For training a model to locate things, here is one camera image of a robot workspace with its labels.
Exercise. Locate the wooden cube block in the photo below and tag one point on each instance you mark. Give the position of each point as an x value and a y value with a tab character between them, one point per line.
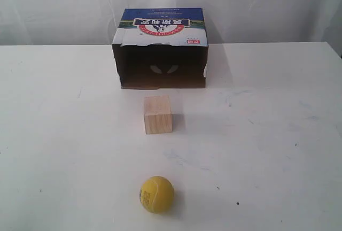
157	115

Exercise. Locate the yellow tennis ball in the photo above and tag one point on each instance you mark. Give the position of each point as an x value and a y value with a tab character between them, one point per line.
157	194

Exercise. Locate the printed cardboard box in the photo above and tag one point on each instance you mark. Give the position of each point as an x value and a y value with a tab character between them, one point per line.
161	48

